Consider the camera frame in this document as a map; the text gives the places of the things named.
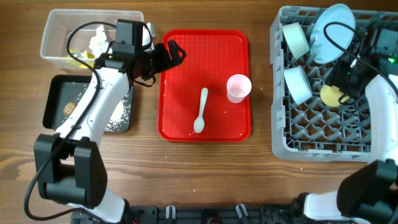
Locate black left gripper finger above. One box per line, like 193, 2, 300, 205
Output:
150, 60, 177, 76
167, 40, 187, 67

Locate yellow plastic cup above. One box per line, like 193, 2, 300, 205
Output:
320, 85, 349, 107

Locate light blue plate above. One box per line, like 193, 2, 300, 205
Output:
310, 4, 355, 64

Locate white napkin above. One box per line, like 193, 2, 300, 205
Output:
89, 25, 111, 58

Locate light blue bowl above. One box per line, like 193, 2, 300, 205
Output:
284, 67, 312, 105

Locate white rice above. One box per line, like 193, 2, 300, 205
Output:
74, 82, 133, 132

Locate mint green bowl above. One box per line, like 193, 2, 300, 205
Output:
282, 22, 310, 59

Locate brown food ball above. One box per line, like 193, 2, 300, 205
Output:
63, 102, 78, 117

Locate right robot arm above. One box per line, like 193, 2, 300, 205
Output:
303, 26, 397, 223

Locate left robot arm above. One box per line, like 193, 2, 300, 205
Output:
24, 40, 187, 223

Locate grey dishwasher rack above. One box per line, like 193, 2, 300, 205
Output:
269, 5, 398, 164

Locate red plastic tray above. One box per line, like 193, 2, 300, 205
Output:
157, 29, 251, 142

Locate yellow snack wrapper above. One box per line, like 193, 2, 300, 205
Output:
67, 49, 95, 69

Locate clear plastic bin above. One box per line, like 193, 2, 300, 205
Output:
40, 9, 144, 70

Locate white plastic spoon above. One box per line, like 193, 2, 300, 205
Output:
193, 88, 208, 133

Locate pink plastic cup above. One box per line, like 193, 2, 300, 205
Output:
226, 74, 252, 103

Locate black tray bin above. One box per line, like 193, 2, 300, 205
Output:
42, 74, 135, 134

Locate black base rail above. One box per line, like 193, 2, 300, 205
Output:
70, 203, 304, 224

